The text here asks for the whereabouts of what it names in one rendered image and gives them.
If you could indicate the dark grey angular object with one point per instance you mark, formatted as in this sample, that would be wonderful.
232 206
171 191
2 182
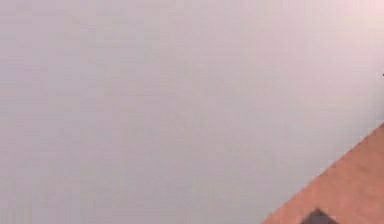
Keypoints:
319 218

